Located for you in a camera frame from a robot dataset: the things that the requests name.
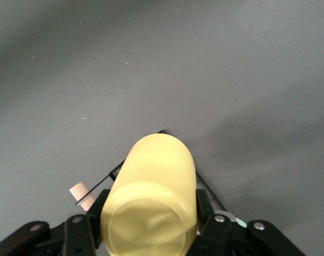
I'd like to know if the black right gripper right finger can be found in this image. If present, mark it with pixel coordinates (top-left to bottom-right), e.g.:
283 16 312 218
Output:
188 188 306 256

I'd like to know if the yellow plastic cup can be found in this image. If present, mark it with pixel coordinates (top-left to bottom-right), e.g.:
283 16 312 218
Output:
100 133 198 256

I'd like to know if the pale green plastic cup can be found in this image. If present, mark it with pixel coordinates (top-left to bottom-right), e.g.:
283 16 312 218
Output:
233 217 248 229

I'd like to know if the black wire cup holder rack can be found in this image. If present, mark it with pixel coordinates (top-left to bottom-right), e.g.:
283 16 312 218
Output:
69 130 233 222

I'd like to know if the dark grey table mat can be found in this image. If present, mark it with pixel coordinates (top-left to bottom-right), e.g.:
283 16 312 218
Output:
0 0 324 256

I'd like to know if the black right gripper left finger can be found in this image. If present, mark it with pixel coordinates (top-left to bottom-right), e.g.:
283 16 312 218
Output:
0 188 111 256

